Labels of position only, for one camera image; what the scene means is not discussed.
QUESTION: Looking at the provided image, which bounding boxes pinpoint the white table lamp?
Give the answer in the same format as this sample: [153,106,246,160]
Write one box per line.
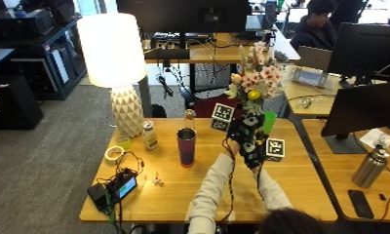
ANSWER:
[76,13,148,138]

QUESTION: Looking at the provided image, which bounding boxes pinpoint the small white figurine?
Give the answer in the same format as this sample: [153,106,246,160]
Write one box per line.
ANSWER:
[150,171,165,187]

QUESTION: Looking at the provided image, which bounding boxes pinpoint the small grey screen device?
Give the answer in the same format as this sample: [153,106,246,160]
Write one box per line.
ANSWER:
[290,65,329,89]

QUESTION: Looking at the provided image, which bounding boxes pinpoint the white paper sheet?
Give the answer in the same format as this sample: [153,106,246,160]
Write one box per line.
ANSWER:
[359,128,390,150]

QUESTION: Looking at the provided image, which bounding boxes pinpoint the green plastic cup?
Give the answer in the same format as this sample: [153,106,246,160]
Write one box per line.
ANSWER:
[261,110,278,136]

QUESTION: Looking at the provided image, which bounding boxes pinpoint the black storage shelf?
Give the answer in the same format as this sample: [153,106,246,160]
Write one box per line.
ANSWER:
[0,7,88,101]

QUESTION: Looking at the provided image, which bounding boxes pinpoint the grey laptop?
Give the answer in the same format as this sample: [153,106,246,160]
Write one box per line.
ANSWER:
[295,45,334,72]

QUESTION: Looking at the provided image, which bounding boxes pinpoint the black computer monitor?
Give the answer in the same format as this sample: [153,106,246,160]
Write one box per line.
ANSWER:
[115,0,251,50]
[319,80,390,155]
[326,21,390,89]

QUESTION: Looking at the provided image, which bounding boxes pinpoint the person's left hand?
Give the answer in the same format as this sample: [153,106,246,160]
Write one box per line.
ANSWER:
[226,112,250,153]

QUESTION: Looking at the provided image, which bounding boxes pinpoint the white marker cube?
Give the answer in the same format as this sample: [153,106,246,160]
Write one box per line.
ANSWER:
[210,102,237,133]
[263,137,287,163]

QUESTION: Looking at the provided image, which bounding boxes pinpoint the clear glass bottle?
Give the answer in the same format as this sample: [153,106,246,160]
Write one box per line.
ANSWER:
[184,108,196,131]

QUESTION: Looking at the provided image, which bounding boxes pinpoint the black cabinet box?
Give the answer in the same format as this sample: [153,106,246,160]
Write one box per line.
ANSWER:
[0,73,45,131]

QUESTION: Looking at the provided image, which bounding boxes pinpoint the dark red chair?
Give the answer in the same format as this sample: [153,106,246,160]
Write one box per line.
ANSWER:
[193,95,245,119]

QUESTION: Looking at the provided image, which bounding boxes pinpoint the black glove cable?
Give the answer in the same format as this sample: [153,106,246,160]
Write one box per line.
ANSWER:
[214,137,237,234]

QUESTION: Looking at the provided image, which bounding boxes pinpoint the person's right hand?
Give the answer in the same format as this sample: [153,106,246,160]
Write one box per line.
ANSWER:
[239,112,269,170]

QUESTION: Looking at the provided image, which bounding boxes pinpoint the black cable bundle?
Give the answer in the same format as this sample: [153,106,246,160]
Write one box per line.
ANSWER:
[93,149,145,234]

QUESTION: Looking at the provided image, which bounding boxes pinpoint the purple metal tumbler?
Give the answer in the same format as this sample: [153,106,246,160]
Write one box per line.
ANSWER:
[176,127,197,169]

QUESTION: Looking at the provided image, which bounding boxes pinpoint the white tape roll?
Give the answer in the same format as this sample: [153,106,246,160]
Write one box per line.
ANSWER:
[103,145,126,165]

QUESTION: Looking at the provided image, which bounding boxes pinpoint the steel water bottle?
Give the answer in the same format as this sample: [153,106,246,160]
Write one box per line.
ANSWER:
[351,136,390,190]

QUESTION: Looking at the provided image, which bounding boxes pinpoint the silver earphones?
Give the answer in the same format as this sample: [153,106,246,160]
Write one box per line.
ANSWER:
[298,97,315,109]

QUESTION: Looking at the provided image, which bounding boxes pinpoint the black phone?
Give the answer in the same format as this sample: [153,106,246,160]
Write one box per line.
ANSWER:
[347,189,375,219]

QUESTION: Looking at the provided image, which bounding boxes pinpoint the pink and white flower bouquet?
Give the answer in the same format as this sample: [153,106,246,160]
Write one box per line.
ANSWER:
[224,40,290,115]

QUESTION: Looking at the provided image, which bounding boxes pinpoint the black device with screen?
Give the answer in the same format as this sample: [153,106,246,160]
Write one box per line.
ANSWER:
[105,171,140,203]

